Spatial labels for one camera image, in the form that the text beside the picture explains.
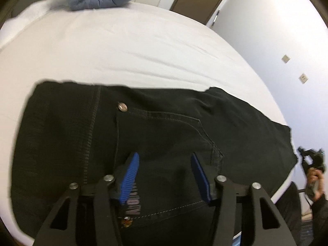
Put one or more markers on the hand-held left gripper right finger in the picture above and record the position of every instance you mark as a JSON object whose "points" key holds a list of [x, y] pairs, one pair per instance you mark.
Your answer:
{"points": [[199, 175]]}

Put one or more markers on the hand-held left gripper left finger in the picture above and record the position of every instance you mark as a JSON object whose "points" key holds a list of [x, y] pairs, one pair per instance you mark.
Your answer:
{"points": [[131, 170]]}

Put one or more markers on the black denim pants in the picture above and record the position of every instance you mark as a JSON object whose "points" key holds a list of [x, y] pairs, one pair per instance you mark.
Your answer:
{"points": [[164, 143]]}

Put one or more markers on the person's dark sleeved right forearm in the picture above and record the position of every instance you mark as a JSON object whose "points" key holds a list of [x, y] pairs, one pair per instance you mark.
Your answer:
{"points": [[320, 220]]}

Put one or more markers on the person's right hand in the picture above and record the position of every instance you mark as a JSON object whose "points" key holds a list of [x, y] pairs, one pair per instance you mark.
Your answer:
{"points": [[315, 182]]}

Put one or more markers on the person's dark trouser leg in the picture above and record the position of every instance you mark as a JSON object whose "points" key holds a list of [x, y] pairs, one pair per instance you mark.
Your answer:
{"points": [[289, 215]]}

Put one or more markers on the white bed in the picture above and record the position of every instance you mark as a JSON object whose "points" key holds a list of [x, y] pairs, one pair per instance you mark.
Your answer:
{"points": [[133, 56]]}

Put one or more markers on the beige wall socket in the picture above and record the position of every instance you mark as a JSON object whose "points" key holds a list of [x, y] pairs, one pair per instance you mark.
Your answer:
{"points": [[285, 58], [304, 78]]}

